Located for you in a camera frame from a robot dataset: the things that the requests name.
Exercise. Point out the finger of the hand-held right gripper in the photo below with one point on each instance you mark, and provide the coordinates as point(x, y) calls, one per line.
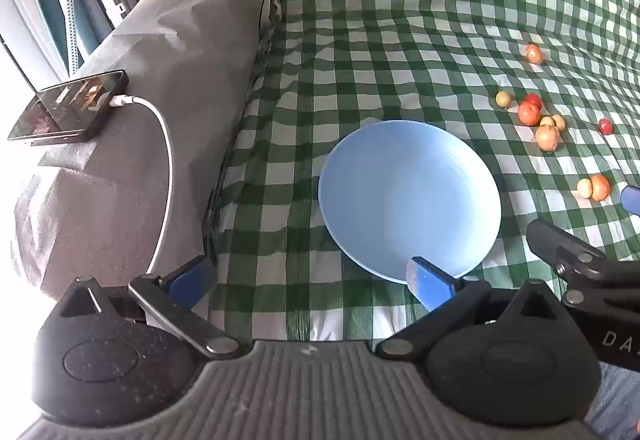
point(560, 250)
point(632, 200)

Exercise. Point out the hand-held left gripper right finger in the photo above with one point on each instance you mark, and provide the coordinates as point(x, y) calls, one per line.
point(427, 282)

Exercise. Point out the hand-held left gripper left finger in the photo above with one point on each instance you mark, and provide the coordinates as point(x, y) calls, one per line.
point(192, 277)

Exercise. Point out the light blue plate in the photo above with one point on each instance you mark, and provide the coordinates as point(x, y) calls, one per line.
point(400, 190)

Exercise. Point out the yellow cherry tomato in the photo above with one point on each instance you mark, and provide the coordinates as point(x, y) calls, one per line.
point(559, 122)
point(546, 121)
point(583, 188)
point(503, 99)

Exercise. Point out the orange cherry tomato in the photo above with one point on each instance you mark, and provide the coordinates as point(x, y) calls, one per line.
point(533, 53)
point(527, 114)
point(600, 186)
point(547, 138)

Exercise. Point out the red cherry tomato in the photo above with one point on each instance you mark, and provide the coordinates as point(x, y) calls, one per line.
point(534, 98)
point(606, 125)

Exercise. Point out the person's blue trouser leg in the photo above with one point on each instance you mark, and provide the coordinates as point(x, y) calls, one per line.
point(615, 400)

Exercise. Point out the grey fabric cushion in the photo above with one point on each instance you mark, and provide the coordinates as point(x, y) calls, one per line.
point(165, 70)

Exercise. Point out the black smartphone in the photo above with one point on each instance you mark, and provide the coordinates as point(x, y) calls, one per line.
point(70, 105)

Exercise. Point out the green white checked cloth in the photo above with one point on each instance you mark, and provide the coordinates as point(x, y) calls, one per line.
point(400, 20)

